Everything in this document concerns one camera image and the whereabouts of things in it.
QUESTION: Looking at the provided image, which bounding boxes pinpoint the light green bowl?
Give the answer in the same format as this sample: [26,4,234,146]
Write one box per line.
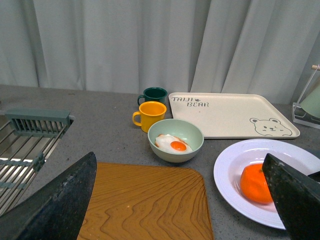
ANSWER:
[147,119,204,163]

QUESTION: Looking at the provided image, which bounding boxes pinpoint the dark green enamel mug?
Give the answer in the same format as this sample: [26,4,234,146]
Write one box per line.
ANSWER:
[137,87,168,106]

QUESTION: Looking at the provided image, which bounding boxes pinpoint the grey blue folded cloth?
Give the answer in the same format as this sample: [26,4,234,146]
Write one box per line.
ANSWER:
[306,148,320,182]

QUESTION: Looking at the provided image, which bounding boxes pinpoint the fake fried egg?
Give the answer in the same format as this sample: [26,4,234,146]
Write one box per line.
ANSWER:
[155,134,193,154]

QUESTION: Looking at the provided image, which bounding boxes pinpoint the white curtain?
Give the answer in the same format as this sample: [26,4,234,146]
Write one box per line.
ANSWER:
[0,0,320,104]

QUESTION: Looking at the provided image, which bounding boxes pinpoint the white round plate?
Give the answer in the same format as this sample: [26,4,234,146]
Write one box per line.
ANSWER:
[213,139,320,230]

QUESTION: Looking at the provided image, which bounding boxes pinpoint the light green plastic cup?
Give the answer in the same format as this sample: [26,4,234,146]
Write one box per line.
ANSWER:
[300,85,320,118]

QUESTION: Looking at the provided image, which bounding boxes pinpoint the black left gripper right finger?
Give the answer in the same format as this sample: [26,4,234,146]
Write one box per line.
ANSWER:
[262,153,320,240]

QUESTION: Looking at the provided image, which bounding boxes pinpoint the cream bear serving tray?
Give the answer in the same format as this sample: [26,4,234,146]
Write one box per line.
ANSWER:
[168,92,300,139]

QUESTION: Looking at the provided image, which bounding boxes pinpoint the yellow enamel mug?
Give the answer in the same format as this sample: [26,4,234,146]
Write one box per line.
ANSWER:
[132,101,167,133]

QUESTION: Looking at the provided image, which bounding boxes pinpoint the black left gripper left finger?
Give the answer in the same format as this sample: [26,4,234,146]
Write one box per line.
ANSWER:
[0,152,97,240]

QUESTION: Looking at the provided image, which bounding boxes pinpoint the green sink drying rack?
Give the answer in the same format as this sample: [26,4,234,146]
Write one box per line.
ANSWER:
[0,108,73,214]

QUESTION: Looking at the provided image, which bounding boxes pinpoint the wooden cutting board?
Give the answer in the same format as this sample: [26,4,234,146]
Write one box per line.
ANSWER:
[78,162,214,240]

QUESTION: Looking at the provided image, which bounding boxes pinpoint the clear acrylic cup rack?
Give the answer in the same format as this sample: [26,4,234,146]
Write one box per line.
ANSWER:
[291,64,320,129]

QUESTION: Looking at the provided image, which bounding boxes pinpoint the orange mandarin fruit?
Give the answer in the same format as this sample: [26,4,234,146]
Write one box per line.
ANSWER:
[240,163,273,205]

